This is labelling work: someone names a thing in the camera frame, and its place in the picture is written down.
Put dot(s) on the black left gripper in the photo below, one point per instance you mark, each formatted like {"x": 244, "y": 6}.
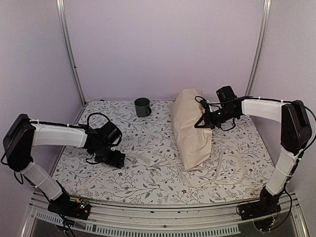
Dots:
{"x": 116, "y": 161}

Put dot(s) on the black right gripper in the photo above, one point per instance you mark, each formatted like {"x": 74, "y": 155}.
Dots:
{"x": 209, "y": 126}

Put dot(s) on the peach wrapping paper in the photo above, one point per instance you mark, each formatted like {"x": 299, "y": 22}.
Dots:
{"x": 194, "y": 144}

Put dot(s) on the cream ribbon bow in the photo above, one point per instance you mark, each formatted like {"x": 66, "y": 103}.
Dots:
{"x": 181, "y": 173}

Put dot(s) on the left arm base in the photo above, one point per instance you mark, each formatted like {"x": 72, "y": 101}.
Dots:
{"x": 64, "y": 206}

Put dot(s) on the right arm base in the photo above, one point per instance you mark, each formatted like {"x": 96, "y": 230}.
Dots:
{"x": 267, "y": 205}

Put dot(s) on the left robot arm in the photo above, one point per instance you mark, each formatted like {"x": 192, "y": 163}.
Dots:
{"x": 26, "y": 133}

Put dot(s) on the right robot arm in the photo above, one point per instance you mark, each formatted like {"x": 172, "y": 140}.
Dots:
{"x": 295, "y": 131}

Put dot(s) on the dark grey mug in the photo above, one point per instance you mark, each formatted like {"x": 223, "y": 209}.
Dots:
{"x": 142, "y": 107}

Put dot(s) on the floral tablecloth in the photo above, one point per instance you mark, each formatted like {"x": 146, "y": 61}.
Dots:
{"x": 153, "y": 137}

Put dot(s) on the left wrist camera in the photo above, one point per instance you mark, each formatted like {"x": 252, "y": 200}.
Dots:
{"x": 111, "y": 134}

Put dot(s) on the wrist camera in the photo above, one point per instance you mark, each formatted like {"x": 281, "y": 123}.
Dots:
{"x": 225, "y": 94}
{"x": 111, "y": 134}

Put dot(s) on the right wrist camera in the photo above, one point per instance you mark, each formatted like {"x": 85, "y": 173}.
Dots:
{"x": 225, "y": 94}

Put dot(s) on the front aluminium rail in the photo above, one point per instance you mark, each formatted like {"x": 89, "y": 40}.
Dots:
{"x": 203, "y": 220}

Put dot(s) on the right aluminium frame post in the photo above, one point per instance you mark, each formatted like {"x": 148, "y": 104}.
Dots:
{"x": 260, "y": 45}

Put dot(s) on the aluminium frame post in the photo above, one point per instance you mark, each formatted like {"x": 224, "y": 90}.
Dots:
{"x": 260, "y": 45}
{"x": 67, "y": 42}

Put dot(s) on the left aluminium frame post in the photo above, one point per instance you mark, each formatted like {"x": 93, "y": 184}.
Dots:
{"x": 67, "y": 42}

